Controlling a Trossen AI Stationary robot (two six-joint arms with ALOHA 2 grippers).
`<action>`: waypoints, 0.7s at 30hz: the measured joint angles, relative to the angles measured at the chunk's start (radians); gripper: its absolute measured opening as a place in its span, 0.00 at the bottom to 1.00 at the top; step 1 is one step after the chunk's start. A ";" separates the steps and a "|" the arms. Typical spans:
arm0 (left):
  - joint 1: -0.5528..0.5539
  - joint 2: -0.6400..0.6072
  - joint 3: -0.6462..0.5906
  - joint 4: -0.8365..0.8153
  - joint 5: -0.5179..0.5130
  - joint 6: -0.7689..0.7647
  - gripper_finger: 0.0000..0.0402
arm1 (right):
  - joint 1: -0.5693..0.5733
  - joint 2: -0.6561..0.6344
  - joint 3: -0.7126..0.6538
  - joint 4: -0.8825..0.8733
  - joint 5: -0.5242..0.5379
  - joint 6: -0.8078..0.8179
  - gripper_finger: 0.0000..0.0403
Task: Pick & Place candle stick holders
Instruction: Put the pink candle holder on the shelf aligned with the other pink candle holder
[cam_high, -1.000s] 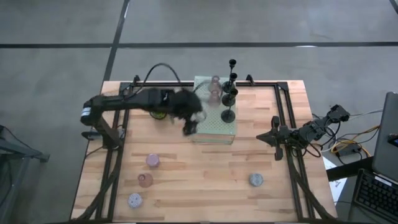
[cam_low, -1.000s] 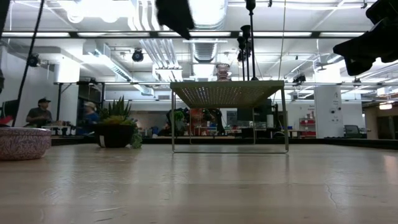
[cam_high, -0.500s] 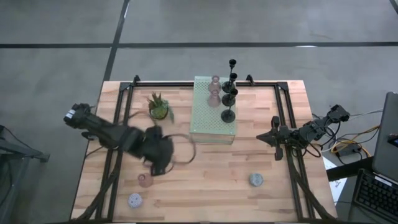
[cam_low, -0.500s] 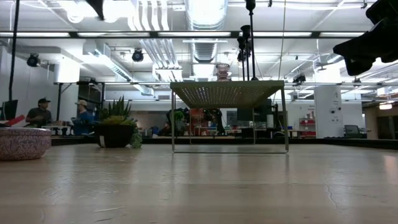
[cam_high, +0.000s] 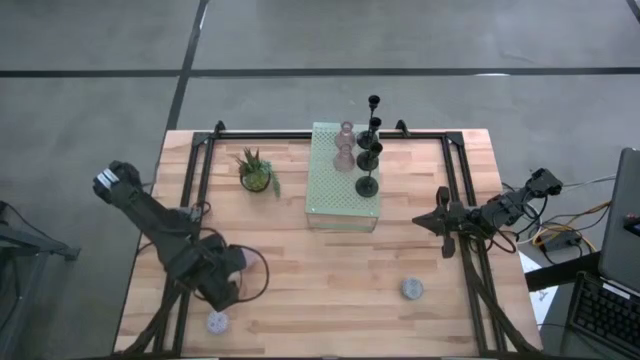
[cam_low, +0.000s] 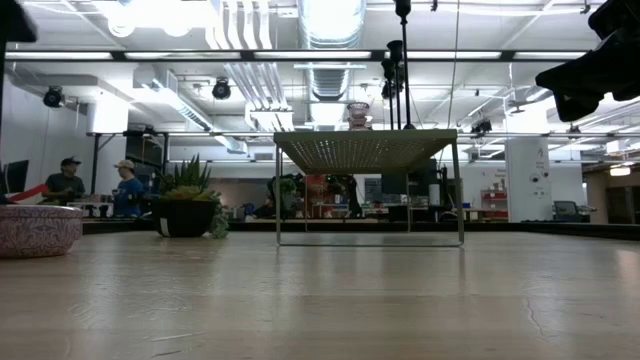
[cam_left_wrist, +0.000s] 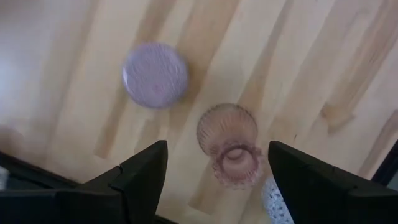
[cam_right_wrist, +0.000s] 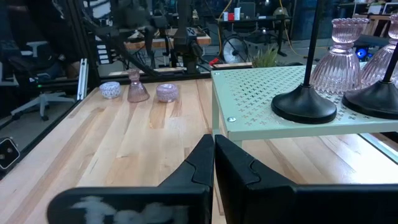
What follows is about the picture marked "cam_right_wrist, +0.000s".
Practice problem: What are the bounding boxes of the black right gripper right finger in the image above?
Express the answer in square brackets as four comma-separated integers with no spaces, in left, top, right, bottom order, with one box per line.
[215,134,398,224]

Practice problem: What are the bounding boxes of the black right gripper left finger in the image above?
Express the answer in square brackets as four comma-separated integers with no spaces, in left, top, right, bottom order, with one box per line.
[46,134,215,224]

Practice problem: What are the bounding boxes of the tall black candlestick holder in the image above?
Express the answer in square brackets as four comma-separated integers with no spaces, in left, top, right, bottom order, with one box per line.
[341,42,398,120]
[271,0,338,124]

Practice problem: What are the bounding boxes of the pink ribbed glass candlestick holder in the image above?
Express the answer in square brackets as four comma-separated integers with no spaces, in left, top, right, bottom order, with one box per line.
[360,14,398,88]
[126,68,150,104]
[309,17,371,96]

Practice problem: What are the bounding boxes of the blue white patterned candle tin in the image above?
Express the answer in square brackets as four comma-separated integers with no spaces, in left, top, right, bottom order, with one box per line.
[99,81,122,100]

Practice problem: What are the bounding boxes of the pale green perforated metal shelf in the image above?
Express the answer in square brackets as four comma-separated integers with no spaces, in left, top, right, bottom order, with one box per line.
[210,62,398,164]

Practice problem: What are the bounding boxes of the potted green succulent plant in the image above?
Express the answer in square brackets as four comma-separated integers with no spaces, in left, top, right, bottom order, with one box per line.
[251,45,279,68]

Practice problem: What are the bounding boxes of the round floor fan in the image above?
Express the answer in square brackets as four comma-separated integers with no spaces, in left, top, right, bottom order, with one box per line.
[221,35,249,65]

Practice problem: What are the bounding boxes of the silver aluminium extrusion bar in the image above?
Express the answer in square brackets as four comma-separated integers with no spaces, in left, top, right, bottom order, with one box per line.
[76,58,89,101]

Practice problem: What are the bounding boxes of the wooden top workbench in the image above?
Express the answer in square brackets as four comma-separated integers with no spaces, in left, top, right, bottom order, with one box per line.
[124,27,212,50]

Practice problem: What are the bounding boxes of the office chair with white base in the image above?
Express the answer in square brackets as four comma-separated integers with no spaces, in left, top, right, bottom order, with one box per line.
[0,39,76,123]

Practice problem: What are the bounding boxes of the person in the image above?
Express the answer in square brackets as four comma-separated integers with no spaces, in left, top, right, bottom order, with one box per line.
[0,0,80,82]

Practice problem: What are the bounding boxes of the small black camera box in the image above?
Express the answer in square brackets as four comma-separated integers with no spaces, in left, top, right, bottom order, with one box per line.
[0,136,21,170]

